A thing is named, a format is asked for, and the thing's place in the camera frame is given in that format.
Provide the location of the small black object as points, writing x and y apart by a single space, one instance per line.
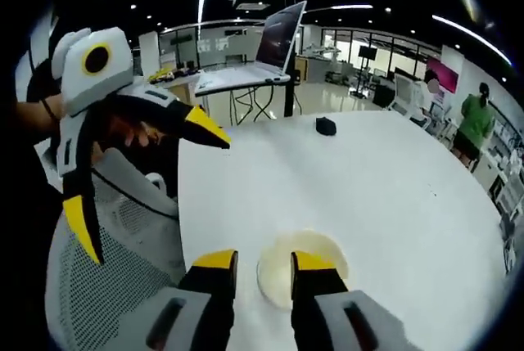
326 127

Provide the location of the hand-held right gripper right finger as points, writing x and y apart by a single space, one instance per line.
323 306

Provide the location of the person's left hand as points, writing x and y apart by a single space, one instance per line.
135 132

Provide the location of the pink monitor screen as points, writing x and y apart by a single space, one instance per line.
447 75

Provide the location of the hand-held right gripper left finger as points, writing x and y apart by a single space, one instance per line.
204 302

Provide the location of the black laptop stand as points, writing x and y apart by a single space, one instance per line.
290 97

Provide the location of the black monitor on stand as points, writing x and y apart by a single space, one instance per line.
366 54

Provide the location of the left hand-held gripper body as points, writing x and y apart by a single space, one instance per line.
82 81

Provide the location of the white swivel chair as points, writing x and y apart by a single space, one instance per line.
403 93

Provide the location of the white laptop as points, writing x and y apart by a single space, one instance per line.
278 40

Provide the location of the long curved ceiling light strip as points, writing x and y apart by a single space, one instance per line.
471 36

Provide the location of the wooden cabinet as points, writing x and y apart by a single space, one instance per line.
301 68

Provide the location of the white printed paper cup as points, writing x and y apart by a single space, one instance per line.
276 273

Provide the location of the white mesh office chair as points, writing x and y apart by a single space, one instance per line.
102 285

